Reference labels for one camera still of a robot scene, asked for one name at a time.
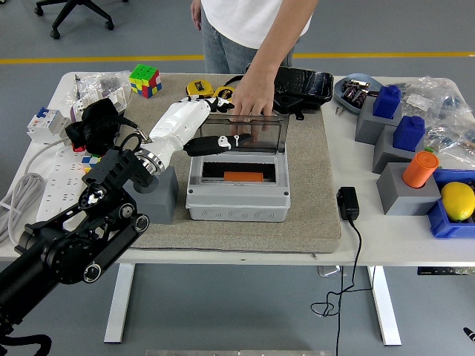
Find person's left hand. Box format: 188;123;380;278
229;70;278;144

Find person's right hand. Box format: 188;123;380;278
190;0;204;26

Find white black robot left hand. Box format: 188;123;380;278
146;94;254;164

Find smoky transparent box lid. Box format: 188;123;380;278
198;113;289;156

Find orange cylinder battery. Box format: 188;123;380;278
402;151;440;189
223;170;265;183

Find black table control box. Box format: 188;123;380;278
416;266;475;277

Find grey electrical junction box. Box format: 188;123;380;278
185;154;291;223

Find yellow tape measure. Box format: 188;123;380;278
185;79;215;100
213;85;238;104

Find person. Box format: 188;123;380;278
200;0;313;74

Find large colourful puzzle cube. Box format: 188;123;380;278
128;63;163;99

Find black plastic tray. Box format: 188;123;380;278
244;62;334;111

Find grey block with round hole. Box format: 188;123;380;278
376;162;442;217
124;165;179;225

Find black cloth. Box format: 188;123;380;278
65;97;127;155

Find blue-grey bowl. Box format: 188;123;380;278
332;73;383;114

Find clear bags with white switches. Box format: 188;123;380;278
68;70;133;122

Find small colourful puzzle cube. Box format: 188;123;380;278
80;153;103;174

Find small dark batteries bundle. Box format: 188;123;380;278
341;79;372;107

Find blue plastic bin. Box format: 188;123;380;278
426;168;475;240

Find grey block with square hole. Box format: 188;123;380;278
372;124;426;175
354;96;404;145

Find black office chair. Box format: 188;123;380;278
33;0;129;40

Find grey-brown mat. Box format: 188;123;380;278
91;72;342;254

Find white circuit breaker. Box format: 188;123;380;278
26;106;71;144

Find blue square plug block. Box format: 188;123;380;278
392;115;426;152
372;85;402;120

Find yellow lemon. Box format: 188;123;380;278
440;181;475;223

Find white power strip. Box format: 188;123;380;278
36;146;94;225

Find black power adapter plug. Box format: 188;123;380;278
335;186;360;222

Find clear bags of small parts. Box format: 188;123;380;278
399;76;475;166

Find black plastic bracket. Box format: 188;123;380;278
273;94;306;122

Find black adapter cord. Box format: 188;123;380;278
310;218;363;356

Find grey under-table bracket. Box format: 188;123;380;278
318;265;348;278

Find white power strip cable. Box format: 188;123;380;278
0;136;71;249

